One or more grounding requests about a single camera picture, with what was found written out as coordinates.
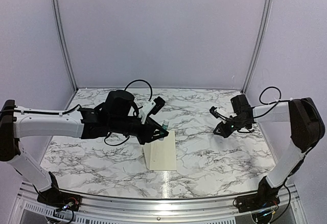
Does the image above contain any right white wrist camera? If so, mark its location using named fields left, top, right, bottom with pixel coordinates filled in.
left=209, top=106, right=228, bottom=121

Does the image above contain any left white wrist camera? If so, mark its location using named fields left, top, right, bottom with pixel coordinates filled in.
left=137, top=96, right=166, bottom=124

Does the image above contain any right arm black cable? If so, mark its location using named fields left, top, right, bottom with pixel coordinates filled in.
left=217, top=86, right=289, bottom=134

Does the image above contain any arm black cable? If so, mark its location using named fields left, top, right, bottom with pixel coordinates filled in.
left=217, top=86, right=289, bottom=134
left=0, top=79, right=154, bottom=145

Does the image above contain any cream paper envelope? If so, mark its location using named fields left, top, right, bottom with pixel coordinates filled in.
left=143, top=130, right=177, bottom=171

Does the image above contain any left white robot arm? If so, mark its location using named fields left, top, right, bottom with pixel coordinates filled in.
left=1, top=89, right=169, bottom=206

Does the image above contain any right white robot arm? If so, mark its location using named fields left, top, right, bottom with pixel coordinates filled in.
left=209, top=95, right=325, bottom=208

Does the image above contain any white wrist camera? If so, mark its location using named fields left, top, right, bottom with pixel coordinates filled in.
left=137, top=96, right=166, bottom=124
left=209, top=106, right=228, bottom=121

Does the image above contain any front aluminium table rail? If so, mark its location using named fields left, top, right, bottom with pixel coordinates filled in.
left=10, top=180, right=307, bottom=224

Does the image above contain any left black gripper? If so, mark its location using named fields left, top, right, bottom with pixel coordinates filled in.
left=109, top=116, right=169, bottom=145

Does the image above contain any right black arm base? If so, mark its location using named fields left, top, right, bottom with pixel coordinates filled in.
left=233, top=176, right=283, bottom=213

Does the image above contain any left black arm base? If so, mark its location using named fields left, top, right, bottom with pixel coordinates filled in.
left=37, top=172, right=82, bottom=211

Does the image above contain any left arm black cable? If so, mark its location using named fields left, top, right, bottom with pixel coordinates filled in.
left=0, top=79, right=154, bottom=145

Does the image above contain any green white glue stick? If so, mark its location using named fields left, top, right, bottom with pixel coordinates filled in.
left=159, top=120, right=169, bottom=141

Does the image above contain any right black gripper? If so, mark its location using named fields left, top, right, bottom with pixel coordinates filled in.
left=214, top=115, right=248, bottom=138

